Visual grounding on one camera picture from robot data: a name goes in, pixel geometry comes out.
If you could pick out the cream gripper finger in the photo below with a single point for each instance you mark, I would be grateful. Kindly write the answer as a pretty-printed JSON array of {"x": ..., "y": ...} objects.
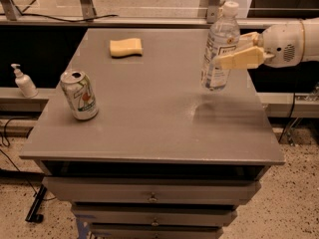
[
  {"x": 248, "y": 40},
  {"x": 250, "y": 58}
]

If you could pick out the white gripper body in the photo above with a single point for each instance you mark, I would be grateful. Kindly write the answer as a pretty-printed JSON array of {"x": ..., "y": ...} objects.
[{"x": 281, "y": 45}]

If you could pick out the clear plastic water bottle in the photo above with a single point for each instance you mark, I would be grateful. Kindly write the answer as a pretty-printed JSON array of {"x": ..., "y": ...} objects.
[{"x": 222, "y": 39}]

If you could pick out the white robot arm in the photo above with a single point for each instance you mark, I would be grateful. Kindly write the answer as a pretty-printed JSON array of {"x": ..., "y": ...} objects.
[{"x": 311, "y": 40}]

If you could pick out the white green 7up can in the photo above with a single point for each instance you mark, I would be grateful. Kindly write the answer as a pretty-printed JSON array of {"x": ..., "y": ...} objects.
[{"x": 79, "y": 94}]

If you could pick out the white pump dispenser bottle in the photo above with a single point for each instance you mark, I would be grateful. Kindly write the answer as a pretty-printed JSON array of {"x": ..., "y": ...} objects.
[{"x": 24, "y": 82}]

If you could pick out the yellow sponge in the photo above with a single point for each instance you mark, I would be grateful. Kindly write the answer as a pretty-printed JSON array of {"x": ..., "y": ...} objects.
[{"x": 126, "y": 47}]

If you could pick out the grey drawer cabinet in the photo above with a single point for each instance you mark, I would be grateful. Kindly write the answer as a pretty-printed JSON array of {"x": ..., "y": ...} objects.
[{"x": 163, "y": 158}]

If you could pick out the black floor bracket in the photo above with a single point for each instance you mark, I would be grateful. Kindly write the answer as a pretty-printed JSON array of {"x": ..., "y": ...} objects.
[{"x": 33, "y": 216}]

